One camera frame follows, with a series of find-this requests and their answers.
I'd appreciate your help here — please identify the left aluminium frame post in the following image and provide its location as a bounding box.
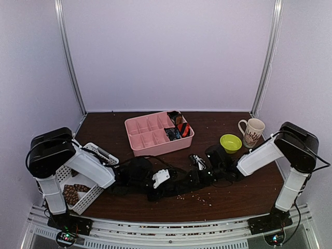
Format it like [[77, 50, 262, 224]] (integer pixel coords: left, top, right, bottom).
[[54, 0, 87, 116]]

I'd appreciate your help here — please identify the brown patterned necktie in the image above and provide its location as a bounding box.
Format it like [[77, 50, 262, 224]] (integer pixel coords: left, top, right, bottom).
[[63, 155, 109, 205]]

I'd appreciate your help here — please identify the right aluminium frame post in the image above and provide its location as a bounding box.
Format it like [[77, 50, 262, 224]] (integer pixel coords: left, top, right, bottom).
[[251, 0, 283, 117]]

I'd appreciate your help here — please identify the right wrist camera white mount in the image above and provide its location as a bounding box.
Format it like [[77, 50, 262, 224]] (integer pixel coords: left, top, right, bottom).
[[188, 154, 206, 171]]

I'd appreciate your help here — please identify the white perforated plastic basket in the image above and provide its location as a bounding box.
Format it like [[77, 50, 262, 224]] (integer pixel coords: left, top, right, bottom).
[[56, 143, 119, 215]]

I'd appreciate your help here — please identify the black necktie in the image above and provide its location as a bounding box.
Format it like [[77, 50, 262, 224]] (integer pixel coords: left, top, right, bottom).
[[146, 178, 206, 201]]

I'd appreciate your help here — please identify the pink divided organizer tray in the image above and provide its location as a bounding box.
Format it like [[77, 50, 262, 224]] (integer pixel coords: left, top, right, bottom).
[[124, 111, 195, 156]]

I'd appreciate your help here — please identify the aluminium frame post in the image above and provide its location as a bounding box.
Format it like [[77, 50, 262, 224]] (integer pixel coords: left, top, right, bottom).
[[251, 0, 283, 117], [54, 0, 87, 116]]

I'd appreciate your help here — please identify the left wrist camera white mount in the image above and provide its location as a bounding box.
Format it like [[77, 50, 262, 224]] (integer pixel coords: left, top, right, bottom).
[[152, 169, 170, 189]]

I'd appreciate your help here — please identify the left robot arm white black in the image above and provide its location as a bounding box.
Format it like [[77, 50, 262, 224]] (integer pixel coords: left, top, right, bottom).
[[25, 127, 184, 230]]

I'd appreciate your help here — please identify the rolled orange black tie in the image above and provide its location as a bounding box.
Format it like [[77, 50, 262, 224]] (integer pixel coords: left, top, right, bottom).
[[176, 122, 190, 138]]

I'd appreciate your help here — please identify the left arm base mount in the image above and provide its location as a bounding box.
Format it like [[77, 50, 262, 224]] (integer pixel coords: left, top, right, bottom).
[[47, 215, 93, 236]]

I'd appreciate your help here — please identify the white patterned mug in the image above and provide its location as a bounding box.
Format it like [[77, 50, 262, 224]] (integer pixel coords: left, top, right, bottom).
[[238, 118, 266, 148]]

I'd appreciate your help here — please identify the green plastic bowl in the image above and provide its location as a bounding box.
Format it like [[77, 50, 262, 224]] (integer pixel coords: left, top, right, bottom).
[[219, 134, 242, 154]]

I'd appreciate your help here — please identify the rolled brown tie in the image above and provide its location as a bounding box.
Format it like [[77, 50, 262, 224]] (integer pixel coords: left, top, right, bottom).
[[167, 111, 183, 126]]

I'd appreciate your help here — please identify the aluminium front rail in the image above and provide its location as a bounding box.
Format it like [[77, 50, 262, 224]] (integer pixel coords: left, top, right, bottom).
[[19, 205, 321, 248]]

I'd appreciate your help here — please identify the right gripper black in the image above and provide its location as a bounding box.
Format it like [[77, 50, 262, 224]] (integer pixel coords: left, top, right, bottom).
[[181, 165, 224, 188]]

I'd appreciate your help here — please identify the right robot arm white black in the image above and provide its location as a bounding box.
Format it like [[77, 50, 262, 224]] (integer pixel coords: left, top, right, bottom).
[[188, 122, 322, 229]]

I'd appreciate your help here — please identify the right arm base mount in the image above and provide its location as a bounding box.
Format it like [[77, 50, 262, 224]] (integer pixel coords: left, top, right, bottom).
[[247, 214, 293, 235]]

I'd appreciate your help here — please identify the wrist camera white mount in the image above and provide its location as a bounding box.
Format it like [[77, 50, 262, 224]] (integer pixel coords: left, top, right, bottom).
[[152, 169, 170, 189], [188, 154, 206, 171]]

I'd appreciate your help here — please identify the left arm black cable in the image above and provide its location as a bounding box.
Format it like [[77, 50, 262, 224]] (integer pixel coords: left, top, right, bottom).
[[25, 134, 179, 177]]

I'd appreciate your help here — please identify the rolled blue patterned tie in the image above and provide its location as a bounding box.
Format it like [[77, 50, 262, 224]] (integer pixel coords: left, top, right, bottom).
[[164, 127, 182, 141]]

